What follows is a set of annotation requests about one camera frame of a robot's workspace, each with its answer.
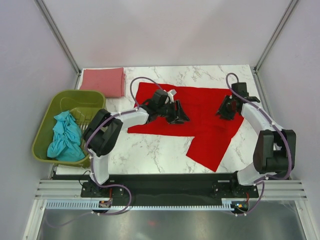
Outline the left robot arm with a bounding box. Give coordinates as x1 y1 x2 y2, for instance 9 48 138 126
83 89 190 197

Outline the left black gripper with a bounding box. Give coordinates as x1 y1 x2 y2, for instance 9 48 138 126
157 100 190 125

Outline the aluminium frame post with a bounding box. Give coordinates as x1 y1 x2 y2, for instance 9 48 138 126
34 0 81 76
251 0 300 75

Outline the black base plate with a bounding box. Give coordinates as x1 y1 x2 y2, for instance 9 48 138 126
81 173 259 206

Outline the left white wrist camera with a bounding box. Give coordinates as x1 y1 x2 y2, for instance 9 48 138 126
167 89 177 103

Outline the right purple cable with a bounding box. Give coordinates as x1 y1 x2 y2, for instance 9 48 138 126
225 72 293 218

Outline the red t shirt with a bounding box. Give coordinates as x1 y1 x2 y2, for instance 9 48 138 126
128 84 244 172

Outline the olive green laundry basket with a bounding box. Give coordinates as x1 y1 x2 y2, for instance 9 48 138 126
31 89 106 168

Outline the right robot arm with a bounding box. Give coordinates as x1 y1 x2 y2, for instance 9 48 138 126
216 82 297 197

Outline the white slotted cable duct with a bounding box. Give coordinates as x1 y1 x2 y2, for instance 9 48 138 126
45 199 234 211

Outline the teal t shirt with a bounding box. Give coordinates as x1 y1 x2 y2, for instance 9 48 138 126
47 110 85 162

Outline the right aluminium frame post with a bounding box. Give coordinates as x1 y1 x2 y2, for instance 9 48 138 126
251 0 300 75

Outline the left aluminium frame post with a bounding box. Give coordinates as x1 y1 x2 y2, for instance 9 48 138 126
34 0 81 76

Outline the folded pink t shirt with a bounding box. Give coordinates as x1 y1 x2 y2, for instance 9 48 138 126
80 67 126 98

